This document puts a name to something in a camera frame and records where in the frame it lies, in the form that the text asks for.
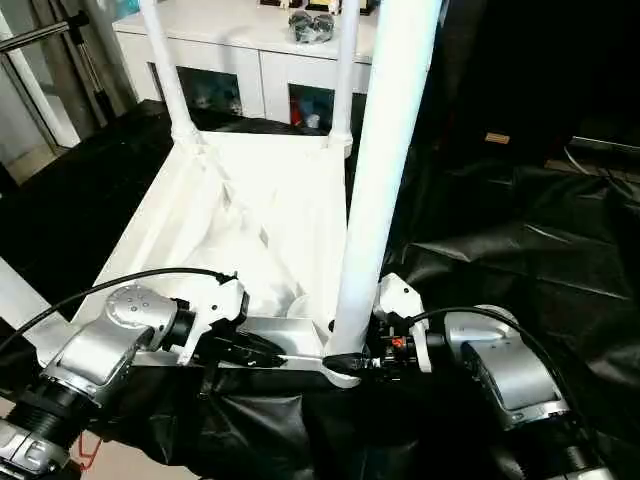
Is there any white plastic table top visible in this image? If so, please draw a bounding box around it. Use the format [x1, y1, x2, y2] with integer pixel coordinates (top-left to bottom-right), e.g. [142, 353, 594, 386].
[38, 130, 363, 389]

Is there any grey bundle on cabinet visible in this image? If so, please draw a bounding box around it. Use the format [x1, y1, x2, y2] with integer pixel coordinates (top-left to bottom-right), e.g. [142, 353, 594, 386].
[288, 10, 336, 45]

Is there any black plastic mat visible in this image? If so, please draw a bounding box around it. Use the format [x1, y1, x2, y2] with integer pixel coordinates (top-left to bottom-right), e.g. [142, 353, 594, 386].
[0, 100, 640, 480]

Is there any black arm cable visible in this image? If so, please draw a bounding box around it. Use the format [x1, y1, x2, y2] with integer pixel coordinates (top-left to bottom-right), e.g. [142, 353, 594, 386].
[0, 266, 239, 351]
[408, 305, 576, 421]

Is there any grey curtain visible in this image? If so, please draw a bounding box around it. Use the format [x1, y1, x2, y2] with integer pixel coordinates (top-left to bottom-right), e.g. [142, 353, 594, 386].
[30, 0, 136, 121]

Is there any white cabinet with glass doors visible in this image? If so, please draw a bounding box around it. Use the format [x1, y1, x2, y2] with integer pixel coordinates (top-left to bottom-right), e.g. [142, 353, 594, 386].
[112, 0, 441, 126]

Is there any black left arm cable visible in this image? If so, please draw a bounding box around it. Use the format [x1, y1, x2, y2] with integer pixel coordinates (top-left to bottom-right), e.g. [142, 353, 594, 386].
[0, 266, 239, 351]

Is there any black flat device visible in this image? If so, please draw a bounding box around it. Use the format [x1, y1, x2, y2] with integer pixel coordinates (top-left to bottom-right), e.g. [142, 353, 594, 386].
[565, 135, 640, 161]

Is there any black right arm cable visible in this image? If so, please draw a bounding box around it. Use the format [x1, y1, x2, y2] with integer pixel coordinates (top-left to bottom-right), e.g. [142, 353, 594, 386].
[408, 305, 576, 421]

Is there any grey metal pole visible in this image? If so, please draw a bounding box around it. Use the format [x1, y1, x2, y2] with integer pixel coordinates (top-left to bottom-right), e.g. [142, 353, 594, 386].
[0, 10, 91, 56]

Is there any black tall cabinet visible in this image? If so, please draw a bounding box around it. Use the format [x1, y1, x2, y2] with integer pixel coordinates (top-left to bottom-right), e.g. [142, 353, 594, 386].
[430, 0, 640, 161]

